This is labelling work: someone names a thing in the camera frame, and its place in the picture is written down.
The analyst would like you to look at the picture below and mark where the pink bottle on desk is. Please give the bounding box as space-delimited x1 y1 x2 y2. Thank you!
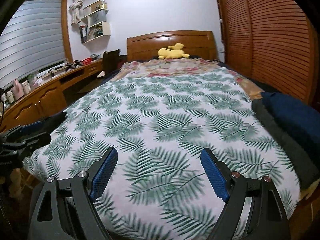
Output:
11 79 24 101

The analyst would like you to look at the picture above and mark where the grey window blind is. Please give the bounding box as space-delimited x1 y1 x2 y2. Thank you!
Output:
1 0 66 89

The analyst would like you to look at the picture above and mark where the navy blue suit jacket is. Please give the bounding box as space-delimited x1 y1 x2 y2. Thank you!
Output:
261 92 319 147

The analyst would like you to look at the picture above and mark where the floral pink bed sheet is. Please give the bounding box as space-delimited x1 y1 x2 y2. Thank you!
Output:
111 58 264 100

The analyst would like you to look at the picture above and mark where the dark grey folded garment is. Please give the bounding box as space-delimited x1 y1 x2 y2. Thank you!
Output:
251 99 319 190

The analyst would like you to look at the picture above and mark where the wooden bed headboard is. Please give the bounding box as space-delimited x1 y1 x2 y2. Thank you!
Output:
127 30 218 62

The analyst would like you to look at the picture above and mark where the red item on desk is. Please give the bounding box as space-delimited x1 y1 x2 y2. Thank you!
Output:
81 57 92 66

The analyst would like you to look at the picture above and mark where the white wall shelf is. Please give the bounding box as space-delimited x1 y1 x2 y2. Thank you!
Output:
80 0 111 44

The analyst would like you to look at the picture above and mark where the wooden louvered wardrobe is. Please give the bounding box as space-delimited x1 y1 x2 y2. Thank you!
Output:
218 0 319 105

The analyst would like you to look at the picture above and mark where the long wooden desk cabinet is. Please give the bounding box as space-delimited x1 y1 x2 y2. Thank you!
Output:
1 59 103 132

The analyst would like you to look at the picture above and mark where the leaf print bed blanket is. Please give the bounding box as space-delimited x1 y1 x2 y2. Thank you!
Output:
24 68 300 239

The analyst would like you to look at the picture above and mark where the dark wooden chair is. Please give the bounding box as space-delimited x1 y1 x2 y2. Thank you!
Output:
103 49 120 77

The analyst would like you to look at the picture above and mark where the yellow plush toy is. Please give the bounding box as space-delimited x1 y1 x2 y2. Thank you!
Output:
158 42 190 60

